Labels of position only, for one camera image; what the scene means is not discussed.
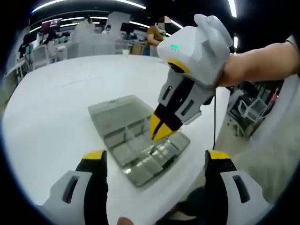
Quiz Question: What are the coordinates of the grey transparent guide fixture box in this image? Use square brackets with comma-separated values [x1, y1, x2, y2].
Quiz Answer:
[88, 94, 191, 188]

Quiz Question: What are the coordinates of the black cable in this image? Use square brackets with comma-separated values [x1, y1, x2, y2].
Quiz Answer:
[211, 88, 218, 150]

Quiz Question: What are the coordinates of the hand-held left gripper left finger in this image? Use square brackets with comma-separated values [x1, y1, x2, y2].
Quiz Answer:
[37, 150, 110, 225]

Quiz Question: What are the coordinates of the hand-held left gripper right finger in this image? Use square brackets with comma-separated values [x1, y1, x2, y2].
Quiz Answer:
[204, 150, 275, 225]

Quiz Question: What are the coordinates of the red display screen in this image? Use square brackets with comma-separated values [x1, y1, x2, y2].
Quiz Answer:
[41, 18, 63, 31]

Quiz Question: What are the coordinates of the ceiling light strip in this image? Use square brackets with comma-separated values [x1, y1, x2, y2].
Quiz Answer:
[227, 0, 238, 18]

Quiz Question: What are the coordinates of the person's left hand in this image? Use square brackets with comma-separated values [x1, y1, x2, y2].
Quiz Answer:
[116, 216, 135, 225]

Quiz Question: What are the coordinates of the operator in white shirt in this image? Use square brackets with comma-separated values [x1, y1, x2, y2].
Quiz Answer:
[214, 74, 300, 204]

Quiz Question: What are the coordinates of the white stool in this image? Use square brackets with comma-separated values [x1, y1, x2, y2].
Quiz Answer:
[228, 90, 274, 138]

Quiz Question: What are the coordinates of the stack of translucent bins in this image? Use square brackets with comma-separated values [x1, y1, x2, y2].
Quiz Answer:
[70, 11, 132, 58]

